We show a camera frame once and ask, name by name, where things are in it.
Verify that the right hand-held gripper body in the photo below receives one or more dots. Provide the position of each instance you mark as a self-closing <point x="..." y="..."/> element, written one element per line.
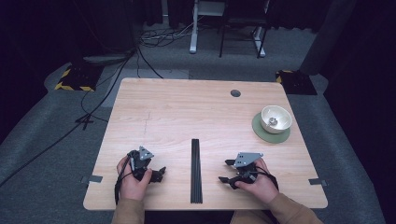
<point x="246" y="159"/>

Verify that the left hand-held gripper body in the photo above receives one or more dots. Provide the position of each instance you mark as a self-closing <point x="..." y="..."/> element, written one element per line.
<point x="144" y="154"/>

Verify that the black chopstick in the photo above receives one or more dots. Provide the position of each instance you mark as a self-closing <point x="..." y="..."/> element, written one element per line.
<point x="192" y="171"/>
<point x="197" y="171"/>
<point x="199" y="174"/>

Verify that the cream ceramic bowl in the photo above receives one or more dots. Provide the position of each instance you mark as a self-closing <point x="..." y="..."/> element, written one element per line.
<point x="281" y="119"/>

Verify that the person's left hand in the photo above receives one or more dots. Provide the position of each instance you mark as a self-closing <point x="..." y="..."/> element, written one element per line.
<point x="130" y="188"/>

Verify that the person's right hand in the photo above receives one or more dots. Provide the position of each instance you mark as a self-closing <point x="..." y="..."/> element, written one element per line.
<point x="263" y="188"/>

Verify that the green round coaster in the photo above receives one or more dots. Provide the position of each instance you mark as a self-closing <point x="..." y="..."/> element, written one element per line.
<point x="274" y="138"/>

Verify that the grey tape piece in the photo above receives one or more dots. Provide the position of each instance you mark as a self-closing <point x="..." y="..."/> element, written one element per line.
<point x="93" y="179"/>
<point x="317" y="182"/>

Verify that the grey flat stand base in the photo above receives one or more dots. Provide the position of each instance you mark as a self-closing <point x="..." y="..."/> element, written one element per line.
<point x="107" y="58"/>

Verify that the white desk leg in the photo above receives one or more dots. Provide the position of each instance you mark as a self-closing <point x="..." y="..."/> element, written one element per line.
<point x="194" y="31"/>
<point x="260" y="43"/>

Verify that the grey padded column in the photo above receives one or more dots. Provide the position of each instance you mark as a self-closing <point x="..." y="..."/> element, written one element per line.
<point x="327" y="37"/>

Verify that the black yellow-striped base plate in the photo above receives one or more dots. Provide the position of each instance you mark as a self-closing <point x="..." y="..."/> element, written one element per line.
<point x="297" y="82"/>
<point x="81" y="77"/>

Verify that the black metal frame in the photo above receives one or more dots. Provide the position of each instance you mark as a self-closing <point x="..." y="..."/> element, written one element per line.
<point x="243" y="21"/>

